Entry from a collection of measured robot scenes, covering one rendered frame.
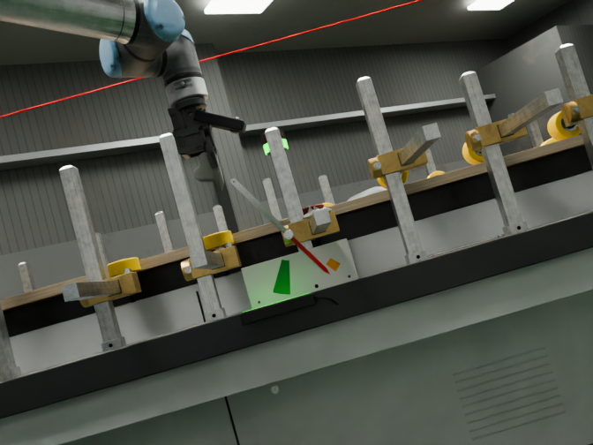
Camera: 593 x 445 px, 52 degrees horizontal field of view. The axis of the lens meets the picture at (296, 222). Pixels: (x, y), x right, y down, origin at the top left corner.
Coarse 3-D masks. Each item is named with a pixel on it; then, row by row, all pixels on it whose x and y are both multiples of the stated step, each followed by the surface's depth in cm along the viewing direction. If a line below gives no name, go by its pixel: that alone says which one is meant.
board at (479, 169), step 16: (560, 144) 165; (576, 144) 165; (512, 160) 165; (528, 160) 165; (448, 176) 164; (464, 176) 164; (384, 192) 164; (416, 192) 167; (336, 208) 164; (352, 208) 164; (272, 224) 163; (240, 240) 163; (160, 256) 162; (176, 256) 162; (48, 288) 162; (16, 304) 161
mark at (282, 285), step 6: (282, 264) 145; (288, 264) 145; (282, 270) 145; (288, 270) 145; (282, 276) 144; (288, 276) 144; (276, 282) 144; (282, 282) 144; (288, 282) 144; (276, 288) 144; (282, 288) 144; (288, 288) 144; (288, 294) 144
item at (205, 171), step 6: (204, 156) 136; (204, 162) 136; (198, 168) 136; (204, 168) 136; (210, 168) 136; (216, 168) 135; (198, 174) 136; (204, 174) 136; (210, 174) 136; (216, 174) 136; (216, 180) 136; (222, 180) 137
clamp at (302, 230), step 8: (288, 224) 145; (296, 224) 145; (304, 224) 145; (336, 224) 145; (296, 232) 145; (304, 232) 145; (320, 232) 145; (328, 232) 145; (336, 232) 148; (288, 240) 145; (304, 240) 145
